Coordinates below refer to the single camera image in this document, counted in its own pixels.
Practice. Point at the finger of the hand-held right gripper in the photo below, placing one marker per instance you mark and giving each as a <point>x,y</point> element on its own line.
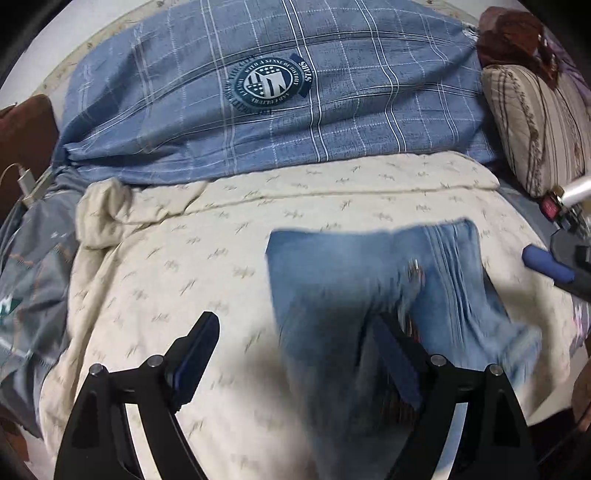
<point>547,263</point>

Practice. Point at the dark blue bottle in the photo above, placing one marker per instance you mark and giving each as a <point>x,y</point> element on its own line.
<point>572,219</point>

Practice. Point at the blue plaid pillow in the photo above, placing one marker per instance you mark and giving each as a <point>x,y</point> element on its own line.
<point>184,92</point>

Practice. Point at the striped floral cushion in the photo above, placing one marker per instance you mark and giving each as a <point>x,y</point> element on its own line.
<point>540,120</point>

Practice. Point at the cream patterned blanket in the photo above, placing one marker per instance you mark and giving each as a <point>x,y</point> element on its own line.
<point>184,254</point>

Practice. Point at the blue denim pants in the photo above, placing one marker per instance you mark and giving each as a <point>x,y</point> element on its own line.
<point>332,286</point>

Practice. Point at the brown cushion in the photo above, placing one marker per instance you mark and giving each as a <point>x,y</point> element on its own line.
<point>25,134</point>

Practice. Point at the person's right forearm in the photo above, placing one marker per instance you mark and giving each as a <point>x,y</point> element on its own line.
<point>582,387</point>

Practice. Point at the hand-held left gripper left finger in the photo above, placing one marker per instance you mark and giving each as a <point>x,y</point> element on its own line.
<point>196,364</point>

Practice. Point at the purple cloth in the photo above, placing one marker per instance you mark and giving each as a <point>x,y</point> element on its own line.
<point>572,69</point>

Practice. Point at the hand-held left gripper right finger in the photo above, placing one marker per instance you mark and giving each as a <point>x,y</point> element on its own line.
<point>399,364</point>

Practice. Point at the dark red bottle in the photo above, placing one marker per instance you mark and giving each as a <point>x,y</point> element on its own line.
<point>550,206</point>

